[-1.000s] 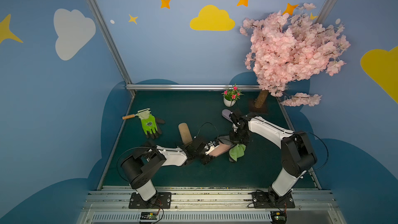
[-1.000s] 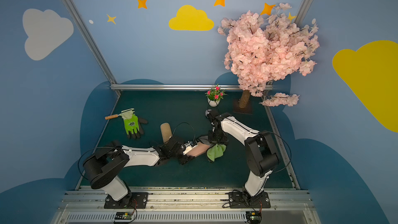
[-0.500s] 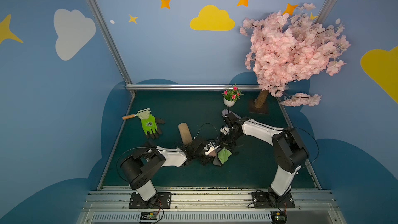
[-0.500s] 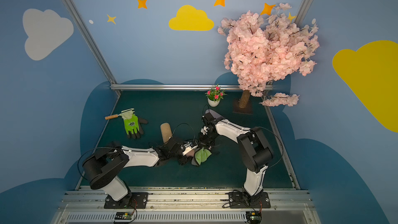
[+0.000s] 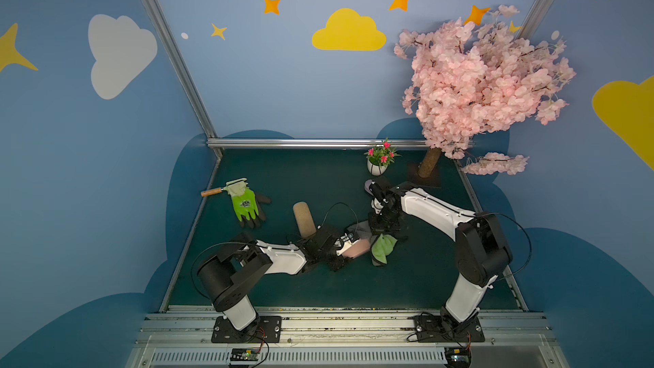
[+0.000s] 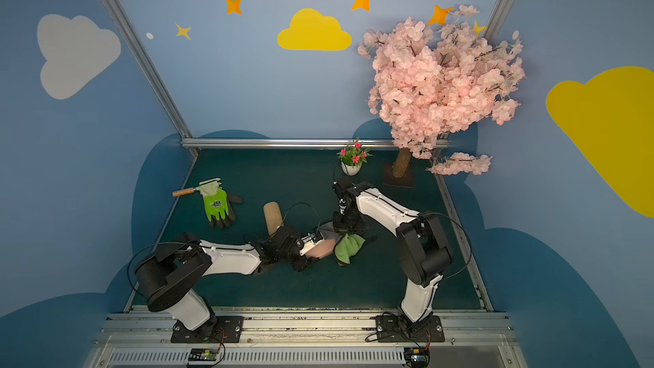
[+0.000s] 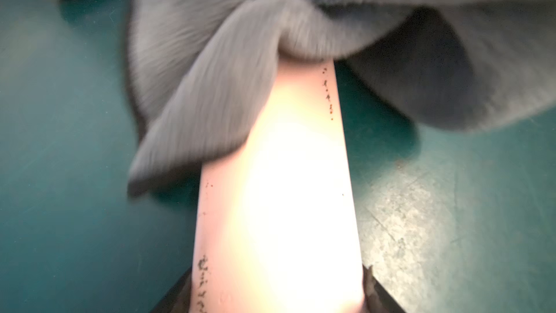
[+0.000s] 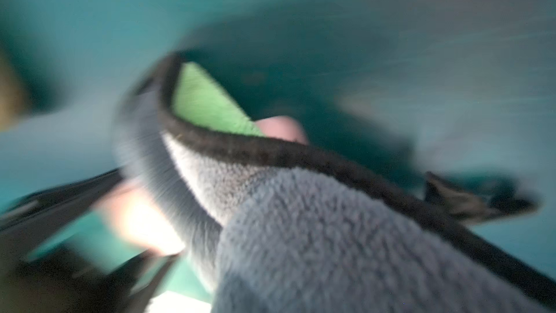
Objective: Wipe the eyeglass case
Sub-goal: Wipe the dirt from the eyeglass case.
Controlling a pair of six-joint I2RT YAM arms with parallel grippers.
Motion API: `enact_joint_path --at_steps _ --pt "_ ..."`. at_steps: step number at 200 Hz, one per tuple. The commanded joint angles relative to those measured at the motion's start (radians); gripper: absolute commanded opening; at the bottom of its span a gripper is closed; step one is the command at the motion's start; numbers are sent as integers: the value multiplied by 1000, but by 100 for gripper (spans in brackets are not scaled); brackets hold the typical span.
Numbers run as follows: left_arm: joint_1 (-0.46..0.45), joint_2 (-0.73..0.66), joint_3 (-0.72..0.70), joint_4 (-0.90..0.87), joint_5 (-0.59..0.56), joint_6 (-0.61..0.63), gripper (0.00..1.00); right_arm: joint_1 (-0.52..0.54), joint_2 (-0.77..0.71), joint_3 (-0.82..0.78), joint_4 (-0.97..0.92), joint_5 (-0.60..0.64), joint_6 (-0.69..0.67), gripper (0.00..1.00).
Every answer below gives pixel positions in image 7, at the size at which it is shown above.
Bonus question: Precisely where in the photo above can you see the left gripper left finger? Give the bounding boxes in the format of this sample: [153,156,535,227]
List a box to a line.
[151,267,192,313]

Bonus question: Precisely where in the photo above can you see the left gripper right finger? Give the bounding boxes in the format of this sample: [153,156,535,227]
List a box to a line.
[362,265,405,313]

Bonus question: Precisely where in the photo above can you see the pink eyeglass case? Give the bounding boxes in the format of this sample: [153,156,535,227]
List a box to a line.
[191,60,364,313]

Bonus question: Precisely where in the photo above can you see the grey green microfibre cloth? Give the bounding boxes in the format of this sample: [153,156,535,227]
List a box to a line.
[126,0,555,196]

